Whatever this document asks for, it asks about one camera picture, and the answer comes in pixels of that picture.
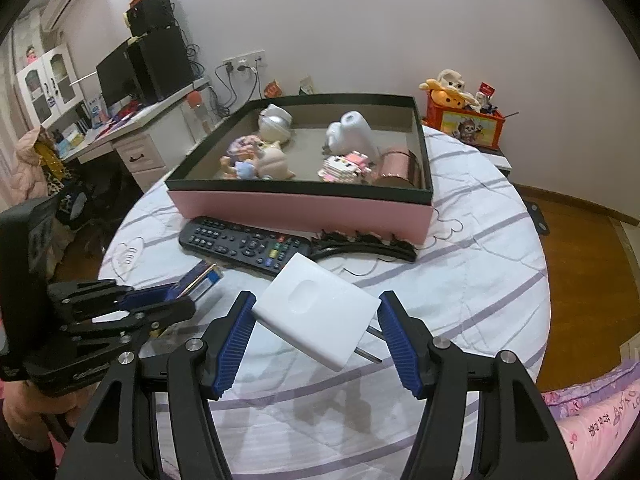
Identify black box with holes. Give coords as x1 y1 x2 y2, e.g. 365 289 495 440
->
125 0 176 36

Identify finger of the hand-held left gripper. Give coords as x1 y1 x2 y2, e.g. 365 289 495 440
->
47 279 177 320
62 296 197 362

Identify round white figurine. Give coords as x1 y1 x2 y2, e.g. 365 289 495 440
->
258 104 294 142

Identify pink clothing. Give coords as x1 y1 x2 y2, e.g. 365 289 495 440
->
0 380 53 461

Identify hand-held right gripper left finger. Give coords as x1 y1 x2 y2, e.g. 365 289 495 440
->
55 290 258 480

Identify pile of books and papers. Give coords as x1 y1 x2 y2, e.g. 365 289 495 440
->
50 95 151 156

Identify white wall outlet strip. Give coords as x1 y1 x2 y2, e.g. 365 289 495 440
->
222 50 266 73

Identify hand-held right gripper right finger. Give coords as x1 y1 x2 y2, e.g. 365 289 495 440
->
377 290 578 480

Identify orange toy storage box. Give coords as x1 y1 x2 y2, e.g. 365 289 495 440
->
422 105 506 150

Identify tall white figurine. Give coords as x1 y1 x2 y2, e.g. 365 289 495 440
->
325 111 379 157

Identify clear bottle with orange cap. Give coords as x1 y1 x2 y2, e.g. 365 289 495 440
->
186 89 211 133

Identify black remote control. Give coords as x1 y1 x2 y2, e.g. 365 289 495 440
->
178 216 316 278

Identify pink box with black rim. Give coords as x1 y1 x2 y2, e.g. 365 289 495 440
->
165 92 435 245

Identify baby doll figure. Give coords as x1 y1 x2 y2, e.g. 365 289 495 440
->
220 142 297 181

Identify pink printed blanket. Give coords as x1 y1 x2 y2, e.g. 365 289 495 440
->
547 360 640 480

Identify white desk with drawers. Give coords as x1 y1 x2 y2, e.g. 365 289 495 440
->
55 77 211 191

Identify pink white block figure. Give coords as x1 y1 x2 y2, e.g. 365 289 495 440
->
316 151 378 184

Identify white power adapter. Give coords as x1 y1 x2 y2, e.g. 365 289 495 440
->
251 252 386 372

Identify white glass-door cabinet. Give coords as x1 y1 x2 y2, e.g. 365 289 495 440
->
15 42 83 128

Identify black power cables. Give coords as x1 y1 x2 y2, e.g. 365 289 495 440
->
212 60 262 113

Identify rose gold cylinder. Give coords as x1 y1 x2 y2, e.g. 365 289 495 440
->
375 146 422 188

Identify small blue and white box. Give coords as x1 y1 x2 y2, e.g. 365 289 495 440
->
170 261 224 303

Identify white plush toy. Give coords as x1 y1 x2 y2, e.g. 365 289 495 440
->
436 70 469 93

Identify pink padded jacket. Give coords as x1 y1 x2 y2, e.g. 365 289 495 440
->
12 127 66 211

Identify black computer monitor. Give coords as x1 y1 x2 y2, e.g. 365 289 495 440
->
95 40 141 108

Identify black decorated headband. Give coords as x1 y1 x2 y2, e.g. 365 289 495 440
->
311 228 418 264

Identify yellow plush toy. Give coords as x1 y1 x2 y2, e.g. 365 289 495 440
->
424 82 473 108

